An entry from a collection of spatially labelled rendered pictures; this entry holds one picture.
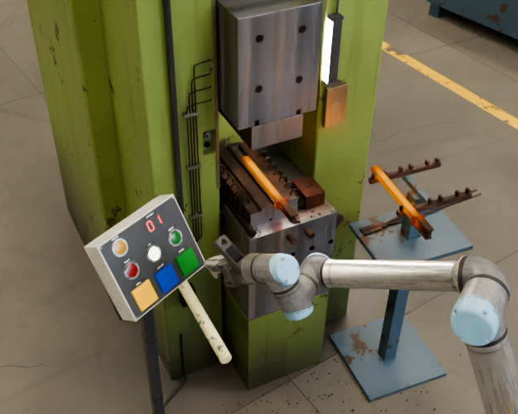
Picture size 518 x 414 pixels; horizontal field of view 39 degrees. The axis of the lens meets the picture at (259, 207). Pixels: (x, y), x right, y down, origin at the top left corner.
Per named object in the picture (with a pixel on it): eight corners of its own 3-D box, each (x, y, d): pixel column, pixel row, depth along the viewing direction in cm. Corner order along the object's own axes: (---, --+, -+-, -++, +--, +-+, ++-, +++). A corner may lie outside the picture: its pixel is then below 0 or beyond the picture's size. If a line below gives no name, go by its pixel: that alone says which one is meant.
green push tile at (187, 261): (200, 265, 251) (191, 246, 249) (185, 277, 246) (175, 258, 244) (197, 265, 252) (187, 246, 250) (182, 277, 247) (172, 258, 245)
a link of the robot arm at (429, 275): (515, 247, 195) (302, 246, 235) (504, 276, 187) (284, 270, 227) (524, 281, 200) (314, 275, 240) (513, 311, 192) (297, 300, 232)
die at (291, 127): (302, 136, 260) (303, 113, 254) (251, 150, 253) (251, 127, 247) (250, 81, 289) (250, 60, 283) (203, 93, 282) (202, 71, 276)
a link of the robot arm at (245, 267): (245, 264, 218) (265, 246, 224) (234, 263, 222) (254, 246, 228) (256, 288, 221) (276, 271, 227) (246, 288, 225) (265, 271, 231)
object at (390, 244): (472, 249, 293) (474, 245, 292) (385, 275, 281) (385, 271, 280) (431, 204, 314) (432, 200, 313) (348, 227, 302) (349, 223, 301)
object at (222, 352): (233, 361, 267) (233, 352, 264) (219, 367, 265) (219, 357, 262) (187, 283, 297) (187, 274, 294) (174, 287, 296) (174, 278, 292)
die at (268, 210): (297, 213, 283) (298, 195, 277) (250, 227, 276) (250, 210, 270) (249, 155, 311) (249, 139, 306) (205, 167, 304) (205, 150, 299)
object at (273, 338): (321, 361, 342) (329, 292, 312) (247, 391, 329) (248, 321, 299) (266, 283, 380) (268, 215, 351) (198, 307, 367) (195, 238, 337)
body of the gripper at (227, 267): (223, 287, 234) (248, 288, 225) (212, 264, 231) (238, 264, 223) (238, 273, 239) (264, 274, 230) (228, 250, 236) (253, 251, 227)
